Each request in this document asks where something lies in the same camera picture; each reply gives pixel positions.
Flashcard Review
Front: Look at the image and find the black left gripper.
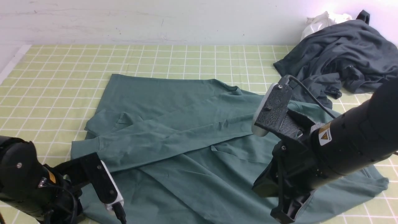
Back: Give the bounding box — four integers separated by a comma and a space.
34, 175, 81, 224

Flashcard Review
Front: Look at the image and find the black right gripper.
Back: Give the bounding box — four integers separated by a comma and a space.
252, 141, 324, 224

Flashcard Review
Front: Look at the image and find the green long-sleeved shirt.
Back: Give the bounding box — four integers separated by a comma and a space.
71, 74, 389, 224

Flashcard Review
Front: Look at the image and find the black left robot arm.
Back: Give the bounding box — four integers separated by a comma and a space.
0, 136, 82, 224

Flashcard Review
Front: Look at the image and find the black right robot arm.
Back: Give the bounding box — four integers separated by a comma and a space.
252, 76, 398, 224

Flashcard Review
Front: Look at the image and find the dark grey crumpled shirt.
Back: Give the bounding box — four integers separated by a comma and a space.
273, 11, 398, 109

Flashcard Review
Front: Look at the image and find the green checkered tablecloth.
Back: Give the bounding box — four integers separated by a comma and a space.
0, 44, 398, 224

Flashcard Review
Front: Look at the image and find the white crumpled cloth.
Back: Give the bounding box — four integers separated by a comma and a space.
300, 11, 353, 41

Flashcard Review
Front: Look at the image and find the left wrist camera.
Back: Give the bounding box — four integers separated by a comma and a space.
54, 152, 125, 214

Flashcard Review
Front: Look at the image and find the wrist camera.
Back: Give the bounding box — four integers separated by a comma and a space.
251, 78, 316, 140
54, 152, 125, 214

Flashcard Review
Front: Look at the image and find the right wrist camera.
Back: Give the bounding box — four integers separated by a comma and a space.
251, 78, 316, 140

